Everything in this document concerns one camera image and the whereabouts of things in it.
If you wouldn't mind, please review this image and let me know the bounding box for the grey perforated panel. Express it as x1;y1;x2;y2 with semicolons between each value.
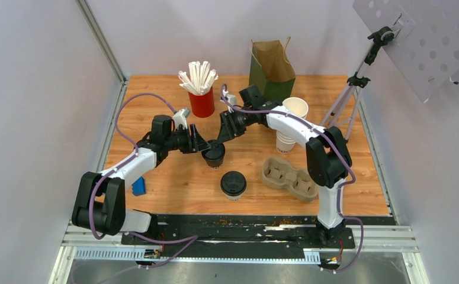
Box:
352;0;459;102

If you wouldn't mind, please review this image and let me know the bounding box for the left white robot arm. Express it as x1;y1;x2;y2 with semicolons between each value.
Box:
72;115;211;244

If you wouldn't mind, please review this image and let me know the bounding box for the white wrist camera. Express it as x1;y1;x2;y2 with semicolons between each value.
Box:
220;89;237;113
172;108;191;130

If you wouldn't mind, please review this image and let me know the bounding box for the brown cardboard cup carrier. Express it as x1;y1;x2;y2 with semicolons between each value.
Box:
261;157;319;202

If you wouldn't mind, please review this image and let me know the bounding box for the white paper cup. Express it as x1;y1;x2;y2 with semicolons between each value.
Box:
226;194;242;201

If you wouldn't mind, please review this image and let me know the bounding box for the black coffee lid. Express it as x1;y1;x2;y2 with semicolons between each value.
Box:
201;140;226;162
220;171;247;195

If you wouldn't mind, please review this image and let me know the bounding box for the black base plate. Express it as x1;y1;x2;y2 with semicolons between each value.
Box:
121;214;355;259

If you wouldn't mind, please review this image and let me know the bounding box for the stack of white paper cups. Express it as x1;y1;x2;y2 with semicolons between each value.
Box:
276;97;309;153

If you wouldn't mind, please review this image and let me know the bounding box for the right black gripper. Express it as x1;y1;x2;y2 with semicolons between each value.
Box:
217;107;254;144

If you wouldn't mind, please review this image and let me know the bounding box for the grey tripod stand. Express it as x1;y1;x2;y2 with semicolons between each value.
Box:
320;26;399;142

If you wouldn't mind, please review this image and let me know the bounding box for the red cup holder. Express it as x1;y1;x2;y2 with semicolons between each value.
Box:
188;88;215;118

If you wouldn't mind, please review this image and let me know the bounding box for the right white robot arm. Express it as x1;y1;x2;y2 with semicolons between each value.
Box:
217;84;354;247

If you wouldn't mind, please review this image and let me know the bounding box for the white wrapped straws bundle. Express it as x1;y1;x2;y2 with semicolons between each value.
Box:
178;61;219;96

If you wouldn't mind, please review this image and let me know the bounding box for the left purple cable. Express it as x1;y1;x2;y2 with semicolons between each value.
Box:
88;92;200;271

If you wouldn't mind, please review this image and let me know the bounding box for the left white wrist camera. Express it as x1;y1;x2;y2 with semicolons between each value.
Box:
172;108;191;130

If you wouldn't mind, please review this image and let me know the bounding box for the green paper bag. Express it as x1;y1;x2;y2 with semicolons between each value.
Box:
249;37;296;102

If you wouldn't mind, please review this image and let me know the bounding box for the blue toy brick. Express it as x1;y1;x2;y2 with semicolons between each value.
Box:
131;176;147;196

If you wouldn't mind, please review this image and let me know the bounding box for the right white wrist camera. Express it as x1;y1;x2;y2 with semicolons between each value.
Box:
220;89;237;113

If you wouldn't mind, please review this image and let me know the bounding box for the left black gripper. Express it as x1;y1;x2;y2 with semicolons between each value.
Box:
166;125;212;154

